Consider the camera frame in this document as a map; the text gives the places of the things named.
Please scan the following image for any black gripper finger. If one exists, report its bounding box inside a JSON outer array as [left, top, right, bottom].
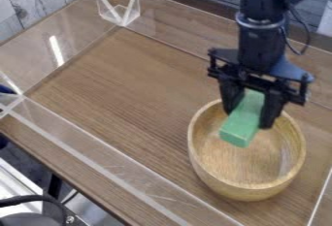
[[260, 89, 286, 129], [219, 80, 245, 114]]

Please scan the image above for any black cable bottom left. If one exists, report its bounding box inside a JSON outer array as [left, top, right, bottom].
[[0, 194, 68, 226]]

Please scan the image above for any black metal bracket with screw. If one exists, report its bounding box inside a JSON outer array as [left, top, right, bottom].
[[41, 197, 90, 226]]

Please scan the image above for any clear acrylic enclosure wall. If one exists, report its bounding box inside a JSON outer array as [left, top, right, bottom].
[[0, 0, 332, 226]]

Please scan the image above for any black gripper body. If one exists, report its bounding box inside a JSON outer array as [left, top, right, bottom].
[[206, 22, 314, 107]]

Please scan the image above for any light wooden bowl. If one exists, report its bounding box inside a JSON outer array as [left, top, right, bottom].
[[186, 100, 306, 202]]

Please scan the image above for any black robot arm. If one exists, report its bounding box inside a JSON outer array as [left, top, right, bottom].
[[207, 0, 313, 129]]

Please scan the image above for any clear acrylic corner bracket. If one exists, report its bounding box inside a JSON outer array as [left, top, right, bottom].
[[96, 0, 140, 27]]

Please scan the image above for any green rectangular block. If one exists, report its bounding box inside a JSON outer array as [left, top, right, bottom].
[[219, 90, 265, 147]]

